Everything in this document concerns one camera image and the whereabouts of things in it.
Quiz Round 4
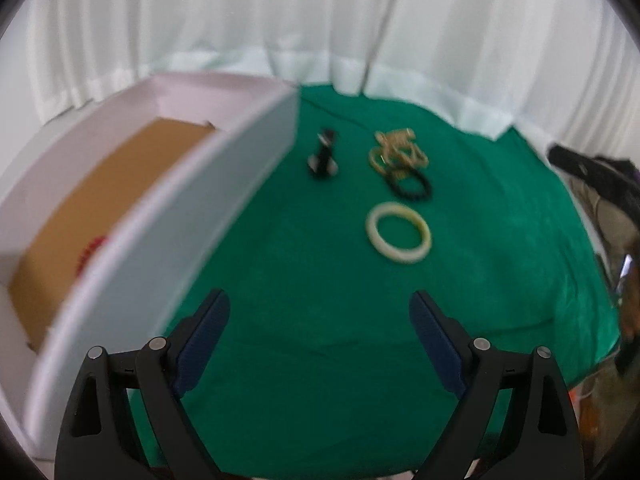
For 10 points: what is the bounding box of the white cardboard box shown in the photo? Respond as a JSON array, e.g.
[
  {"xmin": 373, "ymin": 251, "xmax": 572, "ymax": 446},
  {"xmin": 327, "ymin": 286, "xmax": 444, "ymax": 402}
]
[{"xmin": 1, "ymin": 73, "xmax": 298, "ymax": 460}]

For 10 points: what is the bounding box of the green cloth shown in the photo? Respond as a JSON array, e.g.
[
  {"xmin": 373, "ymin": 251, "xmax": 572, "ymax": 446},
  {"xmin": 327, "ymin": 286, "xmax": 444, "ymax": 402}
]
[{"xmin": 179, "ymin": 87, "xmax": 618, "ymax": 479}]

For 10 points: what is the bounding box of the cream bangle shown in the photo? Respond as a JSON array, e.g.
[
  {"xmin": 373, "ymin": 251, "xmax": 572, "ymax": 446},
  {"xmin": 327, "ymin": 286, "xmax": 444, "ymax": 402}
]
[{"xmin": 364, "ymin": 202, "xmax": 433, "ymax": 264}]

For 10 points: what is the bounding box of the white curtain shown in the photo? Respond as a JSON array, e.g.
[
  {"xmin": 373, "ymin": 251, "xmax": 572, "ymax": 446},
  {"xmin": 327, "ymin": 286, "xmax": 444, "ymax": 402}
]
[{"xmin": 27, "ymin": 0, "xmax": 639, "ymax": 158}]

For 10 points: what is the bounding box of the black bead bracelet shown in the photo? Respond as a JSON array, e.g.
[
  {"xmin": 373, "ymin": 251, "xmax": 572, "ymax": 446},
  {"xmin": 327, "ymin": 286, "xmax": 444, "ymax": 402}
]
[{"xmin": 387, "ymin": 168, "xmax": 434, "ymax": 203}]

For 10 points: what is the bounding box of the red bead bracelet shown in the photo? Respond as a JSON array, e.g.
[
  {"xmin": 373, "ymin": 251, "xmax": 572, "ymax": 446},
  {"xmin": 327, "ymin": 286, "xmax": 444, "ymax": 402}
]
[{"xmin": 75, "ymin": 234, "xmax": 110, "ymax": 273}]

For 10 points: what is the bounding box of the black clip stand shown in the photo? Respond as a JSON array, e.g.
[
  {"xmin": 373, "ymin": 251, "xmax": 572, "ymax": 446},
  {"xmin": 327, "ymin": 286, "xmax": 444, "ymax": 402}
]
[{"xmin": 307, "ymin": 129, "xmax": 338, "ymax": 180}]

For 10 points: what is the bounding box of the gold chain necklace pile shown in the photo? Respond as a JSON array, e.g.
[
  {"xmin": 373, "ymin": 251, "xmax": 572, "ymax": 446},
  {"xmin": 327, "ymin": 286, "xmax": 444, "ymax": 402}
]
[{"xmin": 368, "ymin": 128, "xmax": 431, "ymax": 180}]

